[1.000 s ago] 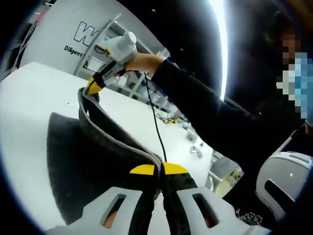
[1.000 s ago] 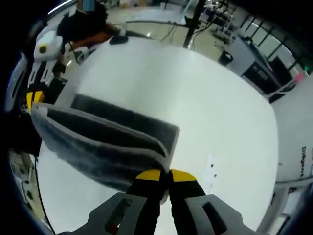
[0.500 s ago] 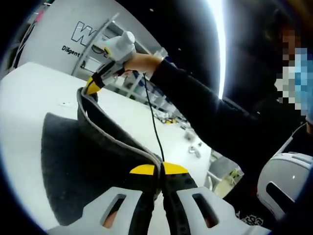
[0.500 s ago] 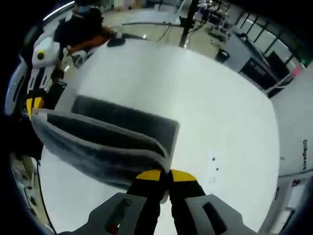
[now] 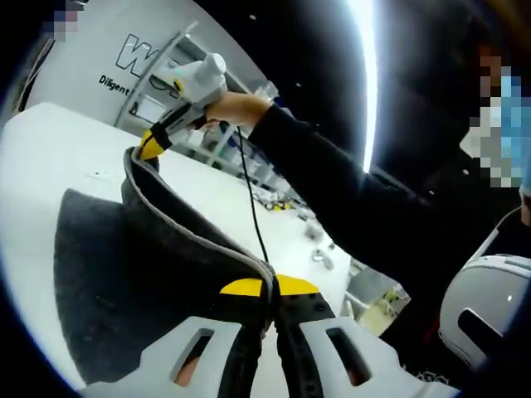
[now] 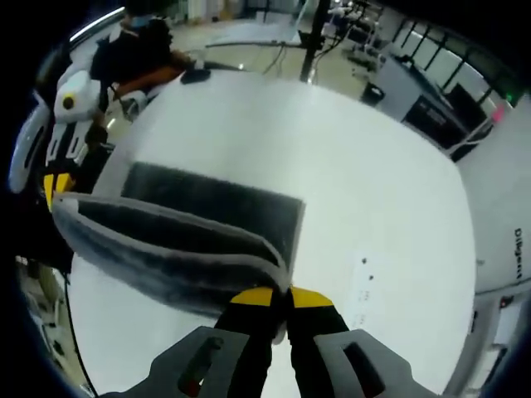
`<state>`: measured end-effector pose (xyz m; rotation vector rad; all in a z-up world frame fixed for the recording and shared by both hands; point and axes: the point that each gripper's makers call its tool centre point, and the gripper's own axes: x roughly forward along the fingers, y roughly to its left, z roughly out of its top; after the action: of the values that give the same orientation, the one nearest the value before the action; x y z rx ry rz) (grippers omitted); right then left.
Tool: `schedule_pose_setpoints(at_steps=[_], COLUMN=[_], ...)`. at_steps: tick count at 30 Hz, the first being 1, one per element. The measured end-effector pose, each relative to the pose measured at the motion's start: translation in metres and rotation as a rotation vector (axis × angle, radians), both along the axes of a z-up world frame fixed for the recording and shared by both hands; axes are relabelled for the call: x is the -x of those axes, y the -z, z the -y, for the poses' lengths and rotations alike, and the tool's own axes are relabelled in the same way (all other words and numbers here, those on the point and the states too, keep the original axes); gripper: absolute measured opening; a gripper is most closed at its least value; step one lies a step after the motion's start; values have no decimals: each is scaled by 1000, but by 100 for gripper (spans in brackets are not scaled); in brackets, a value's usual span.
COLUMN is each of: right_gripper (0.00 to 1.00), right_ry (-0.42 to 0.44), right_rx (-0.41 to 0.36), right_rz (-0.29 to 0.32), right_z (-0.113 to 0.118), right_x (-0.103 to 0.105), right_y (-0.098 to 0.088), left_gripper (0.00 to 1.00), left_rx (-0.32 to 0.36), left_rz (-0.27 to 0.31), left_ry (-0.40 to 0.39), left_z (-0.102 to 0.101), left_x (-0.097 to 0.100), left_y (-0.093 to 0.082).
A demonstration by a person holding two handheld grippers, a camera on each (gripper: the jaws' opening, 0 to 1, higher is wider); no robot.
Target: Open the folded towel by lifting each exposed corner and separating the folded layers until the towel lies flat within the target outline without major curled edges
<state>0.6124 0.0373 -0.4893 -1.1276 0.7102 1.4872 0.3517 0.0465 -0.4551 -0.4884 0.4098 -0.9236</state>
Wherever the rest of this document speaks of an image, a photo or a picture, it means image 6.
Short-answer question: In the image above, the grey towel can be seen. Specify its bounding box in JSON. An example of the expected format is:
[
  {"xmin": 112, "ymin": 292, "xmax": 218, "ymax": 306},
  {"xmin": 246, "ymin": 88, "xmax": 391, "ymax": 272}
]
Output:
[{"xmin": 51, "ymin": 160, "xmax": 307, "ymax": 320}]

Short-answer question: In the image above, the black flat object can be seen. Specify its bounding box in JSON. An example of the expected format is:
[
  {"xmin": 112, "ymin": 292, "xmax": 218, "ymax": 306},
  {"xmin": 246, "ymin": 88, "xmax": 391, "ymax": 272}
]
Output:
[{"xmin": 179, "ymin": 69, "xmax": 213, "ymax": 85}]

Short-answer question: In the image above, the orange chair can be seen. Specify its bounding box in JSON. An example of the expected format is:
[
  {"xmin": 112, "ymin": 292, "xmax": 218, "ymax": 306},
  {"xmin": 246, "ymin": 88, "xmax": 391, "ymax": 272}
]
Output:
[{"xmin": 118, "ymin": 61, "xmax": 187, "ymax": 93}]

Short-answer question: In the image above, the grey metal shelving unit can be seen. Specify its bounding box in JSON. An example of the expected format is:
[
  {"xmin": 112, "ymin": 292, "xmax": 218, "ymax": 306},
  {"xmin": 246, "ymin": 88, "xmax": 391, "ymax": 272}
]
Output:
[{"xmin": 468, "ymin": 288, "xmax": 526, "ymax": 374}]

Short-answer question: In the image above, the white background desk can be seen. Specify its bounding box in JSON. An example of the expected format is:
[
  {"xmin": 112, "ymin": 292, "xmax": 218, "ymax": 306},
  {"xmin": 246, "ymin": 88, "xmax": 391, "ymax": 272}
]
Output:
[{"xmin": 205, "ymin": 36, "xmax": 308, "ymax": 50}]

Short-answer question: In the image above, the black pole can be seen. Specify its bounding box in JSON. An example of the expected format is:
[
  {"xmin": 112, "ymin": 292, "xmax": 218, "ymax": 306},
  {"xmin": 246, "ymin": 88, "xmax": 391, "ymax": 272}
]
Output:
[{"xmin": 299, "ymin": 0, "xmax": 329, "ymax": 83}]

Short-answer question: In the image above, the grey and black cabinet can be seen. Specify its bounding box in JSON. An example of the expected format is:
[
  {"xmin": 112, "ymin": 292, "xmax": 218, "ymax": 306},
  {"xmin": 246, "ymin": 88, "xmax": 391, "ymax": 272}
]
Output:
[{"xmin": 373, "ymin": 53, "xmax": 495, "ymax": 161}]

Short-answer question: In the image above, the black box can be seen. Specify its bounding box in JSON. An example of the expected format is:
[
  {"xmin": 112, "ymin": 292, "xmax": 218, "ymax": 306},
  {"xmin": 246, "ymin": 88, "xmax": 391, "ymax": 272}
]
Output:
[{"xmin": 359, "ymin": 82, "xmax": 386, "ymax": 104}]

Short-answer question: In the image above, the thin black cable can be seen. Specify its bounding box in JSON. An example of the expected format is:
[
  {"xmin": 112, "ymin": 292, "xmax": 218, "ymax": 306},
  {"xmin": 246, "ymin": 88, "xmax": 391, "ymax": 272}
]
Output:
[{"xmin": 61, "ymin": 271, "xmax": 99, "ymax": 397}]

